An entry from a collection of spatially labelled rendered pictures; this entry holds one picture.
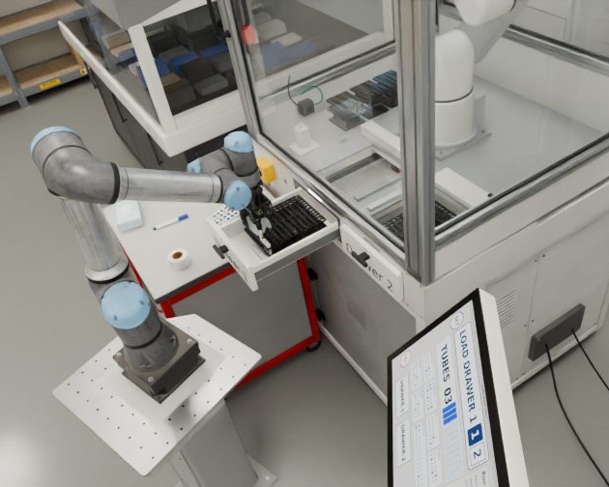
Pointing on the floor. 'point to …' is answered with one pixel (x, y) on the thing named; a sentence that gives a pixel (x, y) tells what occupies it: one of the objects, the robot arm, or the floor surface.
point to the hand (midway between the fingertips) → (258, 229)
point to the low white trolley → (218, 284)
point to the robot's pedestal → (226, 433)
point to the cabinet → (600, 287)
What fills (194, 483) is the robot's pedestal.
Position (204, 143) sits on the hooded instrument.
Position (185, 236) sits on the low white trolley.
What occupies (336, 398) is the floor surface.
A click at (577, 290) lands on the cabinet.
